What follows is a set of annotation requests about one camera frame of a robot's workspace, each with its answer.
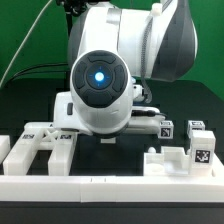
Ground black cables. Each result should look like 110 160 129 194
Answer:
2 61 70 88

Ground white tagged cube nut far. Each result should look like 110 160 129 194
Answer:
187 120 205 137

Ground white U-shaped obstacle fence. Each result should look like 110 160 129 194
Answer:
0 153 224 203

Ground white chair seat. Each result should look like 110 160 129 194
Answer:
143 146 189 176

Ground white chair back frame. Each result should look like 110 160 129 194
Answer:
3 122 78 176

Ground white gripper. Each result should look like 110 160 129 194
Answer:
52 91 162 136

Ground grey cable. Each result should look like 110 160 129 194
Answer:
0 0 54 90

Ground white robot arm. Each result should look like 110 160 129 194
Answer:
53 0 197 138

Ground black camera stand pole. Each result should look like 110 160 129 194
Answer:
55 0 86 33

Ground white tagged cube nut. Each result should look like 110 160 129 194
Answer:
187 120 205 137
158 120 174 139

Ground white block at left edge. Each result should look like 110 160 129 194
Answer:
0 135 10 164

